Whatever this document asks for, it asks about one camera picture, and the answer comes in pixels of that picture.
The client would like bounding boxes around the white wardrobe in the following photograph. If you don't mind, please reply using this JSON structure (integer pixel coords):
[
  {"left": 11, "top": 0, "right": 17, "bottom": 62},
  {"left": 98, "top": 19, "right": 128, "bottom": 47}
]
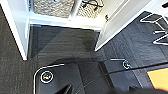
[{"left": 28, "top": 0, "right": 105, "bottom": 33}]

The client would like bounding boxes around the brown cardboard box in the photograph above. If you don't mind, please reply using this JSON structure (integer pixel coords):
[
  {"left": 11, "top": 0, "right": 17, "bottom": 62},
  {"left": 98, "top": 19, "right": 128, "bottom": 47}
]
[{"left": 33, "top": 0, "right": 75, "bottom": 19}]

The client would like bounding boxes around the black wire frame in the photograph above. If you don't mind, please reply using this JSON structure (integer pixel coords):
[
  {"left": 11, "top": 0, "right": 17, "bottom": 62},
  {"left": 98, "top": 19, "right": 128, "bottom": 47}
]
[{"left": 81, "top": 0, "right": 105, "bottom": 11}]

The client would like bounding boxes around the thin black base cable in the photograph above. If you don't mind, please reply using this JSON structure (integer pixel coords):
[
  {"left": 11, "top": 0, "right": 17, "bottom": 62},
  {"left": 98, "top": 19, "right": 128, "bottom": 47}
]
[{"left": 79, "top": 61, "right": 168, "bottom": 93}]

